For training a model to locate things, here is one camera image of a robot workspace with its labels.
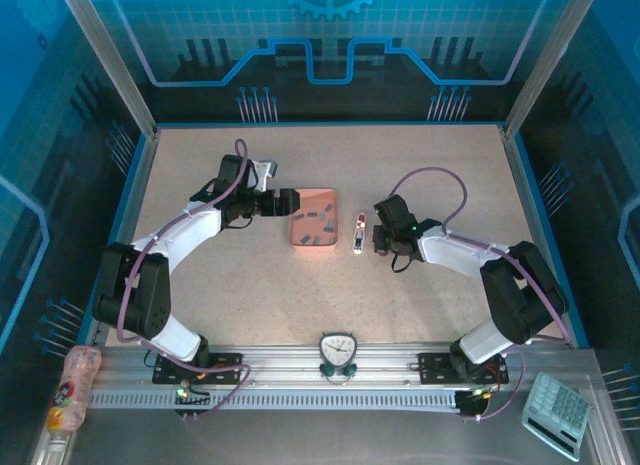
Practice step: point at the aluminium frame post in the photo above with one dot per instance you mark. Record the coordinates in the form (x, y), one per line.
(112, 60)
(548, 60)

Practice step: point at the pink plastic drink bottle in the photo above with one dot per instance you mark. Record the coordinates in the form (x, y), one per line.
(75, 380)

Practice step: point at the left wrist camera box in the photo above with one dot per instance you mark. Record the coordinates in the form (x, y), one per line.
(265, 170)

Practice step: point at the aluminium table side rail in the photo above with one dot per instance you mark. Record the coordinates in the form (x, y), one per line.
(138, 185)
(525, 185)

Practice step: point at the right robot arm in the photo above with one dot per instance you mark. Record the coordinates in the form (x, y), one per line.
(520, 295)

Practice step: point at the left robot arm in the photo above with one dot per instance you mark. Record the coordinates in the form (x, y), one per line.
(130, 295)

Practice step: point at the pale green calculator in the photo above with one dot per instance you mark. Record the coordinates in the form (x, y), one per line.
(557, 410)

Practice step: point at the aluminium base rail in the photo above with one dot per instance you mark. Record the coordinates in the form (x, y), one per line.
(280, 365)

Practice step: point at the pink plastic tray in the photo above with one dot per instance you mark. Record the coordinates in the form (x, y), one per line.
(312, 200)

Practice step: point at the small green alarm clock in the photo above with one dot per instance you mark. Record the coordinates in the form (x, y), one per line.
(338, 349)

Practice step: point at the small controller board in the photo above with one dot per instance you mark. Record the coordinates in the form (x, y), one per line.
(480, 395)
(185, 392)

